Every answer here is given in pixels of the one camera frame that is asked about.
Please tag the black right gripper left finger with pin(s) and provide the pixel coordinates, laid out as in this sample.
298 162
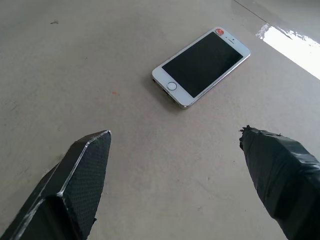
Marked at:
75 185

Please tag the red round sticker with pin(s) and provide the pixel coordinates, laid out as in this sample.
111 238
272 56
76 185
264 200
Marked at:
220 31

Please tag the white smartphone with black screen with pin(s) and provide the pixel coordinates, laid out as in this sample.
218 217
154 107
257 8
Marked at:
202 65

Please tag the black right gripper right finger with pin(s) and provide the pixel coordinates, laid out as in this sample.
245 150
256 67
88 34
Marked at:
282 180

